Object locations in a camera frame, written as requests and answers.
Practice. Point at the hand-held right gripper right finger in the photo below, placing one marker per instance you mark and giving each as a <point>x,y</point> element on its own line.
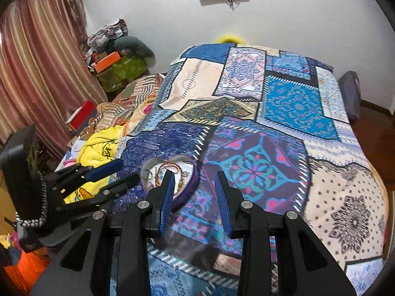
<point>222,205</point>

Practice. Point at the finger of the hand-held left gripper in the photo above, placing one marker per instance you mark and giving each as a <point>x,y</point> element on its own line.
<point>105,168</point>
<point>120,183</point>

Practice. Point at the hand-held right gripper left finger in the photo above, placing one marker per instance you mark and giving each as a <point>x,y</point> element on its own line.
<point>166,203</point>

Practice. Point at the heart-shaped purple tin box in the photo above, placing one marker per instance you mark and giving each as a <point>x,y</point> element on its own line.
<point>188,185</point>

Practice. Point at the silver rings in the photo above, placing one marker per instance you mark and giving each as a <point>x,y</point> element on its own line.
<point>149,175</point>

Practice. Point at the yellow blanket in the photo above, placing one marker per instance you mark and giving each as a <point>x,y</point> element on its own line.
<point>101,148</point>

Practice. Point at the cartoon print cloth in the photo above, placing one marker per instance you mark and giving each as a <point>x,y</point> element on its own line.
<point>72,149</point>

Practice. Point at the red white box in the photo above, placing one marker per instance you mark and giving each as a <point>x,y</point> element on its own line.
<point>81,115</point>

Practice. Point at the striped orange quilt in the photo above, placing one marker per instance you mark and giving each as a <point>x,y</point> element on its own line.
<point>135,98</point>

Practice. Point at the blue patchwork blanket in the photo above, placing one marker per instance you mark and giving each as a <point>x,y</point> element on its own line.
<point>277,129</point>

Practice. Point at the striped brown curtain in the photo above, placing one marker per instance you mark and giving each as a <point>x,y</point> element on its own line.
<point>40,67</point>

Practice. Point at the green patterned box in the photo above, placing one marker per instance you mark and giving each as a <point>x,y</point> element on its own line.
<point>123,72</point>

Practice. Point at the orange box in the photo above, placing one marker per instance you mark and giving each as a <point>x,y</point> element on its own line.
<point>108,61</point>

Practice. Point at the orange cloth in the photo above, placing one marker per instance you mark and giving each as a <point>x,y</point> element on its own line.
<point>29,268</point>

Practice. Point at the pile of clothes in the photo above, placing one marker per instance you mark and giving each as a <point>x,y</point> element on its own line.
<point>106,35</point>

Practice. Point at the yellow fuzzy object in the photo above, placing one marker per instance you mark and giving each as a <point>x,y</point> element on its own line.
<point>230,38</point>

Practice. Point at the grey cushion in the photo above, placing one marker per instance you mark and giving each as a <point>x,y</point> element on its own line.
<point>350,94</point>

